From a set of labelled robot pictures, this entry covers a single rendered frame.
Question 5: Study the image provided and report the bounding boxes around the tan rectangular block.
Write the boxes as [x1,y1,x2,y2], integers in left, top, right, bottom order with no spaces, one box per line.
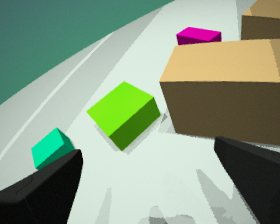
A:
[240,0,280,41]
[159,38,280,146]

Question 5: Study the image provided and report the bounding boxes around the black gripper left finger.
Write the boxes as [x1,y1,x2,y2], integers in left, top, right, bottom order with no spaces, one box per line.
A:
[0,149,84,224]

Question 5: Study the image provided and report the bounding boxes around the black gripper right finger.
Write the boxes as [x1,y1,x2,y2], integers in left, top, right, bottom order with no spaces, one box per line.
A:
[214,136,280,224]

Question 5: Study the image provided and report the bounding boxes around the lime green block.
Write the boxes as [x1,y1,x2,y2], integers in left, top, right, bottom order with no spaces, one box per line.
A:
[86,81,161,152]

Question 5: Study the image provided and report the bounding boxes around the magenta rectangular block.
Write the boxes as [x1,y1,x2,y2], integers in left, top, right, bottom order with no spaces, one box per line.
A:
[176,27,222,44]

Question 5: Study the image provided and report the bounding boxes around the teal rectangular block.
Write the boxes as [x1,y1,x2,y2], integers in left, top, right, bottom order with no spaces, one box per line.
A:
[31,128,75,169]

